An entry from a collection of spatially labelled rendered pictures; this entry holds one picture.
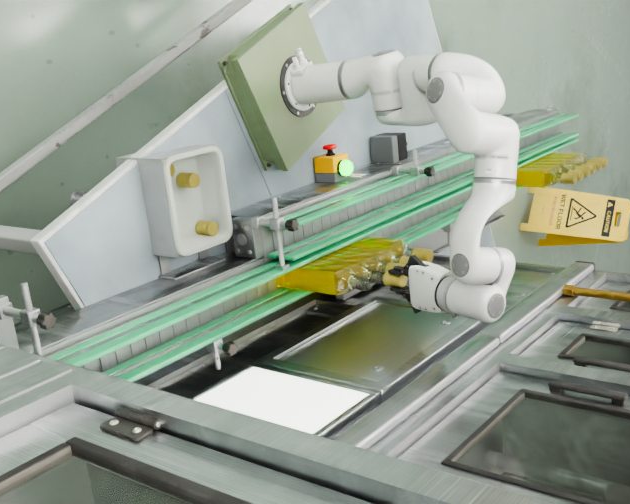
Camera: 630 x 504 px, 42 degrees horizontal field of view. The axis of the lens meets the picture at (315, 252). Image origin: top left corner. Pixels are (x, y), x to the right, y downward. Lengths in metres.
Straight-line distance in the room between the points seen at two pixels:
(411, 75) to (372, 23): 0.70
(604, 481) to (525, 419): 0.24
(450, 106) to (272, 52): 0.59
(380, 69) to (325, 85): 0.16
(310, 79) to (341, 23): 0.38
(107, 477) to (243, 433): 0.13
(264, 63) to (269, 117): 0.13
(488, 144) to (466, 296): 0.31
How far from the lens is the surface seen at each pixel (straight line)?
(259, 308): 1.87
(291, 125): 2.09
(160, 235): 1.84
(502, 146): 1.64
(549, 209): 5.24
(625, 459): 1.49
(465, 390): 1.67
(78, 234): 1.75
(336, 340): 1.89
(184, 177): 1.87
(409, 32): 2.69
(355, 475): 0.68
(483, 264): 1.61
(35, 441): 0.87
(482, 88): 1.71
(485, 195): 1.64
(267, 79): 2.04
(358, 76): 1.96
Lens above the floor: 2.18
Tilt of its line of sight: 38 degrees down
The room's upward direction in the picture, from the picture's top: 96 degrees clockwise
